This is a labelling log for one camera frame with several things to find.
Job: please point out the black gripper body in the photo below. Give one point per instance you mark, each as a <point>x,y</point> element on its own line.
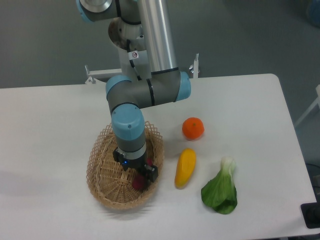
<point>136,159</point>

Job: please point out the purple sweet potato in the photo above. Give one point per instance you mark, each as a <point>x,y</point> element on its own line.
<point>138,183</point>

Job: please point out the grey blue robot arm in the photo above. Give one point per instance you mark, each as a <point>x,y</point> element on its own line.
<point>126,97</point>

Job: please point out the woven wicker basket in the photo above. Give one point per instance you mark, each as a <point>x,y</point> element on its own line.
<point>109,183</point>

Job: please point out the yellow mango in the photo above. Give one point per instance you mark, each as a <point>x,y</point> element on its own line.
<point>185,167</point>

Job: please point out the orange tangerine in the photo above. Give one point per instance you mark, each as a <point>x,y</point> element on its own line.
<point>193,128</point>

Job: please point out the green bok choy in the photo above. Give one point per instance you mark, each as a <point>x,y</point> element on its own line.
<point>220,193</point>

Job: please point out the black box at table edge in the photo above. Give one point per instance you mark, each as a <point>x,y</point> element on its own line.
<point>311,214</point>

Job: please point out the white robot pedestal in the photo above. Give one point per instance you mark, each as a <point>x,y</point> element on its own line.
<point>145,48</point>

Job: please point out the white frame at right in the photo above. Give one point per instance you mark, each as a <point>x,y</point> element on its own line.
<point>312,108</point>

